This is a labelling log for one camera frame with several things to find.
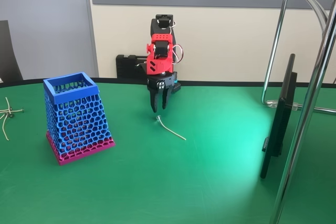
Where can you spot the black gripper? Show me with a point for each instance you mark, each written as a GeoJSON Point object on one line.
{"type": "Point", "coordinates": [166, 82]}

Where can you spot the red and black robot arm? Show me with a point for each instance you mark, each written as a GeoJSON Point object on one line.
{"type": "Point", "coordinates": [157, 64]}

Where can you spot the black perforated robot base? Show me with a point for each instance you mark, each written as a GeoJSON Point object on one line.
{"type": "Point", "coordinates": [176, 86]}

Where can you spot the blue and magenta mesh basket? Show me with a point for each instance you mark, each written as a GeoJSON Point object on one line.
{"type": "Point", "coordinates": [78, 119]}

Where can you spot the black plastic case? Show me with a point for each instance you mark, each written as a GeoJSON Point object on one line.
{"type": "Point", "coordinates": [126, 66]}

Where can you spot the green table cloth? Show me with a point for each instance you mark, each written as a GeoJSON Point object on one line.
{"type": "Point", "coordinates": [168, 176]}

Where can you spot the clear plastic clip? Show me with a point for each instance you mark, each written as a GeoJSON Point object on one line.
{"type": "Point", "coordinates": [273, 103]}

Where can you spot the black LED light panel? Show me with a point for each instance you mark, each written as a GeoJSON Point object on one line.
{"type": "Point", "coordinates": [279, 124]}

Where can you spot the thick chrome pole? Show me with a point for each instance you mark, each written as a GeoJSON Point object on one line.
{"type": "Point", "coordinates": [304, 119]}

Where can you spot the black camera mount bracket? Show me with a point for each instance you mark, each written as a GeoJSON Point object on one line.
{"type": "Point", "coordinates": [141, 67]}

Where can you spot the thin chrome tube frame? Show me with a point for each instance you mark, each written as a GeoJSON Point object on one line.
{"type": "Point", "coordinates": [275, 37]}

